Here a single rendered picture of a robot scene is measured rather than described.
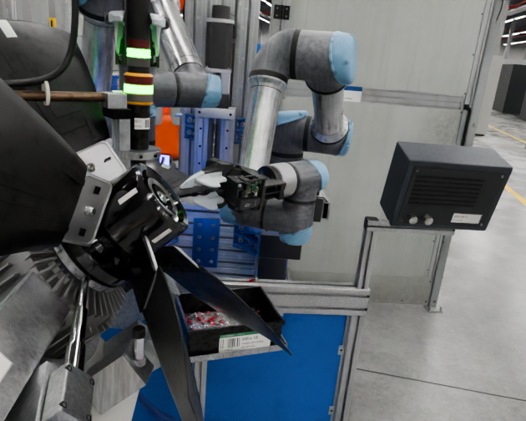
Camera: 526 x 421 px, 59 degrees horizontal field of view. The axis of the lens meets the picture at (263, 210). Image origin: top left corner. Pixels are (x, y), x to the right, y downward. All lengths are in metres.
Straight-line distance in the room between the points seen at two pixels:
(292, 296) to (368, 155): 1.58
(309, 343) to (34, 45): 0.99
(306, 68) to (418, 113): 1.69
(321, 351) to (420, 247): 1.72
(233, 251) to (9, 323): 1.12
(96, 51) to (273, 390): 1.07
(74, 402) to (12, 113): 0.29
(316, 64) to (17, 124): 0.75
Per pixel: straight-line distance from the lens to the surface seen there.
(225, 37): 1.59
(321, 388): 1.46
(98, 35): 1.37
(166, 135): 4.72
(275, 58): 1.14
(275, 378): 1.42
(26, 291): 0.64
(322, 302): 1.28
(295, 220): 1.05
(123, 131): 0.74
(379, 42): 2.66
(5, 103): 0.53
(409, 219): 1.21
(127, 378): 0.78
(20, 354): 0.58
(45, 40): 0.84
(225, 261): 1.62
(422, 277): 3.10
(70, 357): 0.57
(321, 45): 1.13
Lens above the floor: 1.43
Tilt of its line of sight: 18 degrees down
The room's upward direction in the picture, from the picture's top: 5 degrees clockwise
